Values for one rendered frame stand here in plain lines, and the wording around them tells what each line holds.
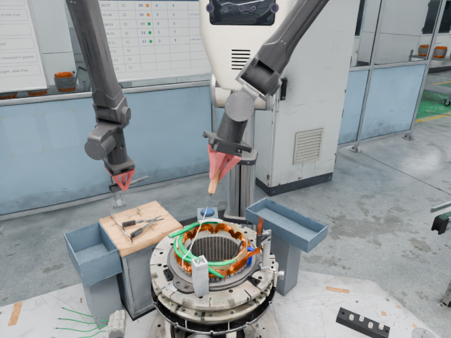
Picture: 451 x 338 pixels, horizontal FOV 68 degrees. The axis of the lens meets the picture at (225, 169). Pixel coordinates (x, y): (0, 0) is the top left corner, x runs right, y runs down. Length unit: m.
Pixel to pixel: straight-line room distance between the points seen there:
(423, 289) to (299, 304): 1.55
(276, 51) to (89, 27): 0.39
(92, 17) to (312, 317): 1.03
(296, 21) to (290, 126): 2.47
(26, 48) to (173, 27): 1.08
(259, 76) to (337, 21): 2.53
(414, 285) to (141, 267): 2.01
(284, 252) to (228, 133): 0.53
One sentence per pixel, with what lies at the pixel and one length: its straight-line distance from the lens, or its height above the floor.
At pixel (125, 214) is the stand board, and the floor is 1.06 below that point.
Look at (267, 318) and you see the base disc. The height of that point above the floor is 0.80.
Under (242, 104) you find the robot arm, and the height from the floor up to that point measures 1.51.
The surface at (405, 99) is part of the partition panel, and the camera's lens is 5.04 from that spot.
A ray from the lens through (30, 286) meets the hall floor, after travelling 2.69.
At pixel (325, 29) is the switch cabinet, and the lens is 3.13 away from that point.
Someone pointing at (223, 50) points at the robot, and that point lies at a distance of 1.10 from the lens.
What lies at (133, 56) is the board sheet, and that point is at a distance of 2.91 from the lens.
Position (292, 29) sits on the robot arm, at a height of 1.64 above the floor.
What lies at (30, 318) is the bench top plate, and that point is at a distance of 1.33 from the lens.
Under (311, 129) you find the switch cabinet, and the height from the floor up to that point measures 0.64.
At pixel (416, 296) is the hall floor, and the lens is 2.61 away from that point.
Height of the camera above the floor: 1.68
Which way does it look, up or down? 26 degrees down
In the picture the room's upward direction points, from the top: straight up
